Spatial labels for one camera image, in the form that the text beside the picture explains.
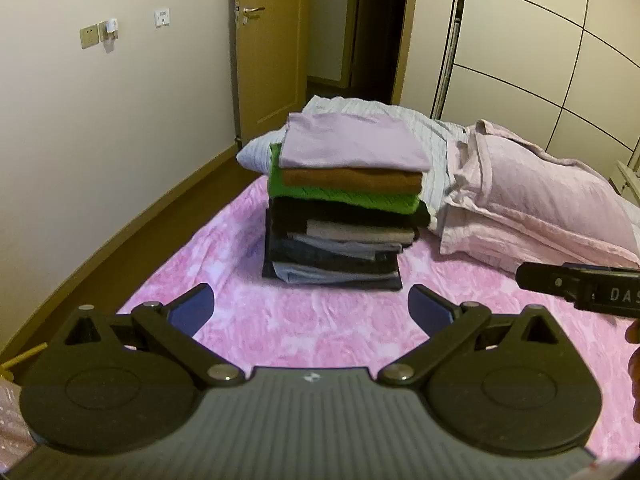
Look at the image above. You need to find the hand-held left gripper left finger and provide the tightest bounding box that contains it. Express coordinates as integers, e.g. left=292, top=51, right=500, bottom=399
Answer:
left=62, top=282, right=246, bottom=388

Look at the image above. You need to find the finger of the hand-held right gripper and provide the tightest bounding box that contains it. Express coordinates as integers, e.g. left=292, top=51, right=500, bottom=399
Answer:
left=560, top=261, right=640, bottom=275
left=516, top=261, right=581, bottom=306

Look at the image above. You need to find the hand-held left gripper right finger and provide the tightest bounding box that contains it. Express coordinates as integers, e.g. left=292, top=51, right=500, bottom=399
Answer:
left=377, top=285, right=563, bottom=388

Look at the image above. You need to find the mauve garment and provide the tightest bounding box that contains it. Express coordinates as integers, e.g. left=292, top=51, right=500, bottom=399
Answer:
left=278, top=111, right=432, bottom=172

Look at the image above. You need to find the person's right hand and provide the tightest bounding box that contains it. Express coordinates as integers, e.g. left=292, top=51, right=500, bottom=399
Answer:
left=625, top=317, right=640, bottom=426

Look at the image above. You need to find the pink quilt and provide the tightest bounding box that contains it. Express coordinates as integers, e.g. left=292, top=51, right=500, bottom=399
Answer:
left=439, top=119, right=640, bottom=276

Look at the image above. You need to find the pink floral blanket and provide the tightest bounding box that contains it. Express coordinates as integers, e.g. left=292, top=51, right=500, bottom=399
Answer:
left=117, top=175, right=640, bottom=461

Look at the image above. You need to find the stack of folded clothes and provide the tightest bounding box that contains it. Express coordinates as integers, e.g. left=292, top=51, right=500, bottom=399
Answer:
left=262, top=142, right=432, bottom=292

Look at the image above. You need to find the striped duvet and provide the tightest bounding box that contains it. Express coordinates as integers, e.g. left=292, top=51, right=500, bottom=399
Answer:
left=236, top=95, right=468, bottom=221

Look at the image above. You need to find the yellow stick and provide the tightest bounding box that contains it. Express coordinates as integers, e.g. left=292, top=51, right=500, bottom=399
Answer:
left=0, top=342, right=48, bottom=368

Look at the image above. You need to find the pink patterned cloth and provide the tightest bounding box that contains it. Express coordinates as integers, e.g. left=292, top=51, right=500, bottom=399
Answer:
left=0, top=370, right=36, bottom=461

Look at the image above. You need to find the cream sliding wardrobe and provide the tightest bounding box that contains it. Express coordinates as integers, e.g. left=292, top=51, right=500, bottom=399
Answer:
left=432, top=0, right=640, bottom=181

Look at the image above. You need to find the yellow wooden door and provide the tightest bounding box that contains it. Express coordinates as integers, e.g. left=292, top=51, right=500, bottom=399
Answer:
left=231, top=0, right=308, bottom=148

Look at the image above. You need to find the white wall plug device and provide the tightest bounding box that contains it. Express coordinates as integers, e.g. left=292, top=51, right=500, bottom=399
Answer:
left=99, top=17, right=120, bottom=53

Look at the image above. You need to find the metal door handle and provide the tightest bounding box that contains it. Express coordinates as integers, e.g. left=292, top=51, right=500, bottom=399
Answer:
left=235, top=4, right=266, bottom=27

